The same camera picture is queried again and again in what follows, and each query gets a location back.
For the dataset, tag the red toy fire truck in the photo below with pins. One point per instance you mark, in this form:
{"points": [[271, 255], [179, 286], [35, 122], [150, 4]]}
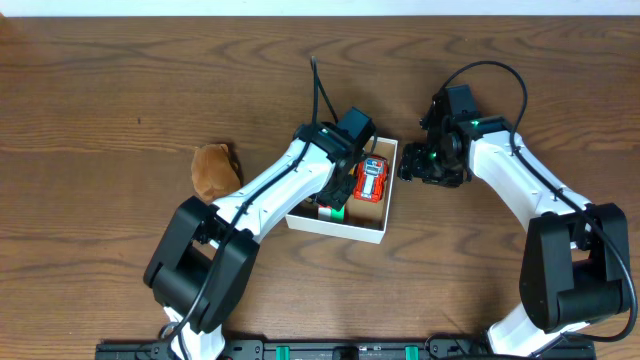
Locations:
{"points": [[371, 174]]}

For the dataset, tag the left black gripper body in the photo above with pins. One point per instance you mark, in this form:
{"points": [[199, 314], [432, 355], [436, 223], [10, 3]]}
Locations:
{"points": [[333, 194]]}

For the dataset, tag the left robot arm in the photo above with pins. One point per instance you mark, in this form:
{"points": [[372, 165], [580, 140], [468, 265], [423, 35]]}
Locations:
{"points": [[202, 264]]}

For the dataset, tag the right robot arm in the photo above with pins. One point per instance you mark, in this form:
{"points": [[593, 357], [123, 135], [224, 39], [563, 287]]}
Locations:
{"points": [[575, 267]]}

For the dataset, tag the colourful puzzle cube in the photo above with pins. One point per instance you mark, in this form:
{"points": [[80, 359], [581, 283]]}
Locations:
{"points": [[331, 214]]}

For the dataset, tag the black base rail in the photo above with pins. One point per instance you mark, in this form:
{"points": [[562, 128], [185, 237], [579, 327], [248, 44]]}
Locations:
{"points": [[435, 348]]}

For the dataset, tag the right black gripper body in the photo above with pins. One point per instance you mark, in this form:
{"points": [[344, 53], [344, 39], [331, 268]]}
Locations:
{"points": [[413, 163]]}

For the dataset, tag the white cardboard box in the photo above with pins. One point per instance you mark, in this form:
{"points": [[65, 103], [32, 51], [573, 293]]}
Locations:
{"points": [[363, 221]]}

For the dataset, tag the brown plush toy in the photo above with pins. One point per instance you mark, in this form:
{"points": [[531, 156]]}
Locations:
{"points": [[214, 173]]}

